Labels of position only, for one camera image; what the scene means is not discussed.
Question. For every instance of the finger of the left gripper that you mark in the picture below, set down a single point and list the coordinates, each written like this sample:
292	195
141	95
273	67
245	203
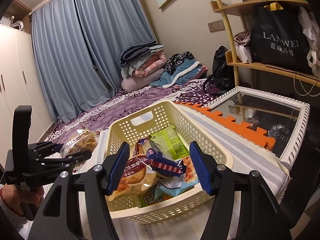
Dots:
43	149
74	159

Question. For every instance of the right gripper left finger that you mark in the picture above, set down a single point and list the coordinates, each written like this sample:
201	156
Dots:
82	197

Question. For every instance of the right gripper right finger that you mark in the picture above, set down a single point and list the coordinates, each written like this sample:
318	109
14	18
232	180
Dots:
237	197

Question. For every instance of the clear cookie bag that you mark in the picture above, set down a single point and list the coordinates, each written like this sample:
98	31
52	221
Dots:
82	139

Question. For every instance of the blue cracker pack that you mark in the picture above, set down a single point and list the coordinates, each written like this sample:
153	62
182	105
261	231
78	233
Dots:
163	165

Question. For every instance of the large green snack bag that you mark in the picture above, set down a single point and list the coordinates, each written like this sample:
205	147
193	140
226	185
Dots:
169	143

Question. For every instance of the red brown snack bag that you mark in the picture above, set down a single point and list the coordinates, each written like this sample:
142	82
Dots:
137	178

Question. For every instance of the small green cracker pack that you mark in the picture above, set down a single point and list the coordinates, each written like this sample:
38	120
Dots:
150	198

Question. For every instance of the light blue bread bag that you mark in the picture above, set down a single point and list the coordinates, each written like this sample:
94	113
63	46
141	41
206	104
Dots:
174	186

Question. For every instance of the person's left hand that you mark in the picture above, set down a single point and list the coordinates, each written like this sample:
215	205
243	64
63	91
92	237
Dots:
13	198

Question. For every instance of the purple floral bed cover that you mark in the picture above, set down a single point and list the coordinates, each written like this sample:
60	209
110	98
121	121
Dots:
123	104

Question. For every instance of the white wardrobe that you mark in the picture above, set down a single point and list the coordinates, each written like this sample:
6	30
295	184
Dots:
20	86

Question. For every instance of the cream perforated plastic basket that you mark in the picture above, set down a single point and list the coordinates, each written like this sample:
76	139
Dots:
141	125

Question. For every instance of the orange foam puzzle mat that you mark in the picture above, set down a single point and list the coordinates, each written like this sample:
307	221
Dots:
258	136

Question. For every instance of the blue curtain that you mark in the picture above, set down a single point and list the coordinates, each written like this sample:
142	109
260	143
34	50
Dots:
77	47

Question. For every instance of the folded quilt stack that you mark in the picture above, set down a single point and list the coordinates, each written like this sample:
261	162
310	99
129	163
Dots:
142	64

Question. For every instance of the leopard print cloth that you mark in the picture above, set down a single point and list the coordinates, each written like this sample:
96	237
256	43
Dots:
176	60

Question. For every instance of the black backpack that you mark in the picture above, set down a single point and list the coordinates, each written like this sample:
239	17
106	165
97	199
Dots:
222	78

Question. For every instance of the blue white blanket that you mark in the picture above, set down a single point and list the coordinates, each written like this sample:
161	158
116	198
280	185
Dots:
186	71

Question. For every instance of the black Lanwei shopping bag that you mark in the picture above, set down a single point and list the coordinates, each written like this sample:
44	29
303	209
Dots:
277	38

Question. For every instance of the pink cloth on shelf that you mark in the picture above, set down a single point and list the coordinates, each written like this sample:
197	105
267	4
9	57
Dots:
243	38

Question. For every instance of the white plastic bags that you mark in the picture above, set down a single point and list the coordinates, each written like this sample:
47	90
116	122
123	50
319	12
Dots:
311	31

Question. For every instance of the wooden shelf unit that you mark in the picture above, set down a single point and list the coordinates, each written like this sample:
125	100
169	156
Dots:
304	87

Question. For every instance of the wall outlet plate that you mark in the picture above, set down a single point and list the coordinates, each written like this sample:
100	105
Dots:
216	26

